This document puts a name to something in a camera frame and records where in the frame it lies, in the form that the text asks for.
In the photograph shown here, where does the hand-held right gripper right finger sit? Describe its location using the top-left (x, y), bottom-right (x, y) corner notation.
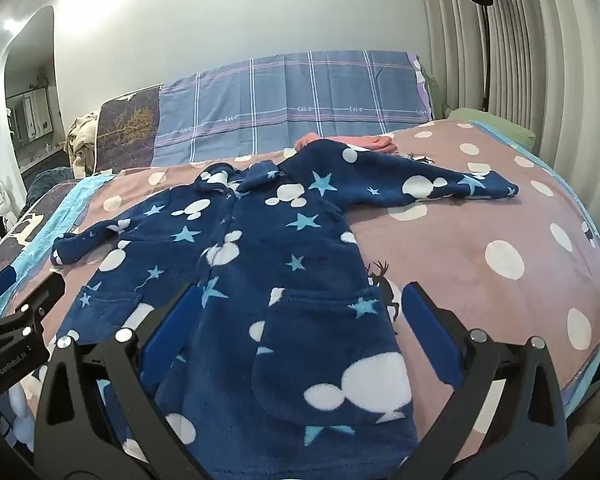
top-left (401, 281), bottom-right (571, 480)

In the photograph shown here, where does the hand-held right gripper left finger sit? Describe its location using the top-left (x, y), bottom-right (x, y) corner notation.
top-left (32, 282), bottom-right (206, 480)

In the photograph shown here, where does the blue fleece star-print robe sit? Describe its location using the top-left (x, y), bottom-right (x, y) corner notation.
top-left (50, 138), bottom-right (520, 480)

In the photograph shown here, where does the dark printed bedsheet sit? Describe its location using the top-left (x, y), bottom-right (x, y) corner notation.
top-left (0, 182), bottom-right (76, 286)

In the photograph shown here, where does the white cat figurine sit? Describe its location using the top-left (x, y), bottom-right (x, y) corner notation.
top-left (0, 182), bottom-right (16, 228)

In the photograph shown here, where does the light blue blanket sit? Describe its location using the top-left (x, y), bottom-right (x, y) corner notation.
top-left (0, 172), bottom-right (116, 321)

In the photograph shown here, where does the dark blue fluffy cushion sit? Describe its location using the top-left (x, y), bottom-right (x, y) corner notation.
top-left (25, 167), bottom-right (76, 206)

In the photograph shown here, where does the pink polka-dot blanket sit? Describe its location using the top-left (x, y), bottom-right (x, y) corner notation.
top-left (0, 119), bottom-right (600, 461)

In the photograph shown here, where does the beige crumpled cloth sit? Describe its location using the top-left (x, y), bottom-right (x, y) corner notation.
top-left (64, 114), bottom-right (101, 178)

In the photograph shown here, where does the dark tree-print pillow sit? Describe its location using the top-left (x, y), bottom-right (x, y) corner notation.
top-left (94, 84), bottom-right (162, 173)

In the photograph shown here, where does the salmon folded garment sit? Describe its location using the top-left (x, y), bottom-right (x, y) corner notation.
top-left (294, 131), bottom-right (398, 156)

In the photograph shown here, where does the green bedsheet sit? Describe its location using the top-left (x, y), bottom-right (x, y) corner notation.
top-left (426, 76), bottom-right (537, 150)

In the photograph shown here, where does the blue plaid pillow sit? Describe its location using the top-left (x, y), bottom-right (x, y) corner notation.
top-left (152, 50), bottom-right (436, 166)

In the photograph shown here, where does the grey curtain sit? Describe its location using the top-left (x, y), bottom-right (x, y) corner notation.
top-left (417, 0), bottom-right (581, 156)

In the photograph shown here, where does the white wall cabinet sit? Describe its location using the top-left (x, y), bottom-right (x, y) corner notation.
top-left (7, 87), bottom-right (56, 143)

